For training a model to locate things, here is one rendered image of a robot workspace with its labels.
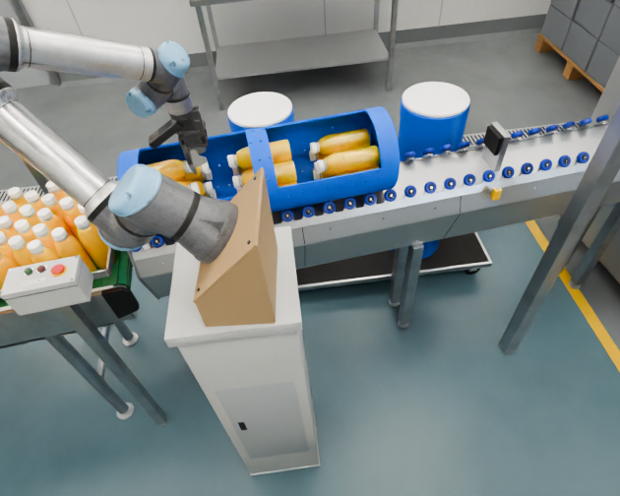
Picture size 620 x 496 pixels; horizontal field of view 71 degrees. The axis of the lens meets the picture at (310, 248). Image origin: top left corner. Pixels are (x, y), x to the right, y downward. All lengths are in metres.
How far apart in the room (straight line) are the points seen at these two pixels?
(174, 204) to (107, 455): 1.61
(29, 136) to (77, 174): 0.11
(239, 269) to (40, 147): 0.49
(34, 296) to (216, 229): 0.66
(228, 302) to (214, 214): 0.19
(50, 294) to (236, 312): 0.62
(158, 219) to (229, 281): 0.19
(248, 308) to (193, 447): 1.31
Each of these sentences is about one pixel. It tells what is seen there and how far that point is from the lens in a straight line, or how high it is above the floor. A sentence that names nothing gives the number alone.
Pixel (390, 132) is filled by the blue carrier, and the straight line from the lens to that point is 1.46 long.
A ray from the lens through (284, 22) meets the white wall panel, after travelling 4.77.
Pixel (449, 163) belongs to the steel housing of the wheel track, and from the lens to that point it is 1.83.
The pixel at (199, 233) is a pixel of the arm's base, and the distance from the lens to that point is 0.95.
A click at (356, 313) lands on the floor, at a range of 2.41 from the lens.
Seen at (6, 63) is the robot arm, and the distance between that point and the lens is 1.05.
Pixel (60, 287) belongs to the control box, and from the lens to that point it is 1.40.
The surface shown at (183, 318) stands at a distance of 1.10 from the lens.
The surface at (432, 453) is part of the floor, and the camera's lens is 2.14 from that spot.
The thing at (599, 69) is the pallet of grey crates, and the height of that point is 0.24.
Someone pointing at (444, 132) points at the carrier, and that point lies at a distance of 1.95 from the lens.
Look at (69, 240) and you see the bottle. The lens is 1.55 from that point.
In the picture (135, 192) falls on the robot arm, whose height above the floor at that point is 1.48.
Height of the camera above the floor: 2.02
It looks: 48 degrees down
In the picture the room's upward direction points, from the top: 6 degrees counter-clockwise
